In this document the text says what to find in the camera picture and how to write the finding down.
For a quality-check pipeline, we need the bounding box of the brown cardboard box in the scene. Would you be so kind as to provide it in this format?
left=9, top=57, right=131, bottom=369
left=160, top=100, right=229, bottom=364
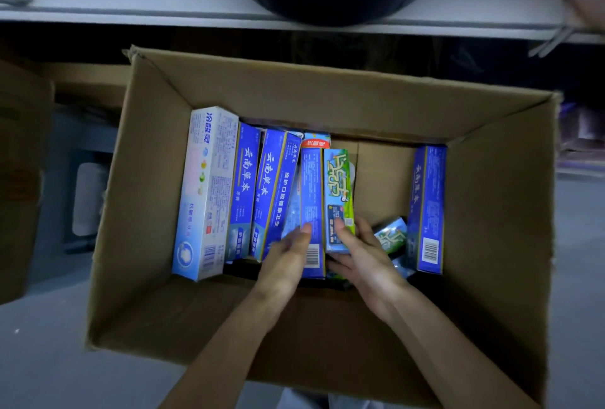
left=0, top=61, right=55, bottom=305

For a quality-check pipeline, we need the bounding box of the person's left hand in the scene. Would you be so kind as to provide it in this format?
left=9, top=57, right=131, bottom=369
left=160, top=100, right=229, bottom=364
left=255, top=222, right=314, bottom=319

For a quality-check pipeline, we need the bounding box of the person's right hand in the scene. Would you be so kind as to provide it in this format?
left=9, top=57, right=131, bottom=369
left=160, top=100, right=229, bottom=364
left=325, top=217, right=413, bottom=325

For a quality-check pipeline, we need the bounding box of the pale blue toothpaste box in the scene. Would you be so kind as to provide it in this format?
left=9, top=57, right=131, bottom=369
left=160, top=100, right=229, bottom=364
left=281, top=172, right=303, bottom=239

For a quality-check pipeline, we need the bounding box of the flat cardboard piece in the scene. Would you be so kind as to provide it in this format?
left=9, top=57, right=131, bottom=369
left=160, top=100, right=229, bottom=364
left=40, top=63, right=133, bottom=109

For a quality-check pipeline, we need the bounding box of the white cable tie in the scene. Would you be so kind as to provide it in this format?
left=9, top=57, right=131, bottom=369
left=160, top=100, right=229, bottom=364
left=528, top=26, right=575, bottom=59

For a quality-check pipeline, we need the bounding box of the person's left forearm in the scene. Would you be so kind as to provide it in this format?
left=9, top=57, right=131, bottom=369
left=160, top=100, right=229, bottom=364
left=158, top=288, right=296, bottom=409

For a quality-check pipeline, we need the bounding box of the large open cardboard box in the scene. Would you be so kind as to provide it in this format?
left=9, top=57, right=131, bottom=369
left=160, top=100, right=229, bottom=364
left=86, top=45, right=564, bottom=407

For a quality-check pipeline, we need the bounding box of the person's right forearm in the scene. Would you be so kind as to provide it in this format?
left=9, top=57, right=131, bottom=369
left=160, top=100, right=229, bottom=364
left=378, top=283, right=542, bottom=409

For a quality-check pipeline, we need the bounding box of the white toothpaste box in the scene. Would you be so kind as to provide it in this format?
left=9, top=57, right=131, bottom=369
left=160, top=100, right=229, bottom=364
left=171, top=106, right=240, bottom=283

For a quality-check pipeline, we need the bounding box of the green toothpaste box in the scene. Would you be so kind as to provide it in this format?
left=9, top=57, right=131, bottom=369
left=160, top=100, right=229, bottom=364
left=373, top=217, right=408, bottom=258
left=323, top=149, right=356, bottom=254

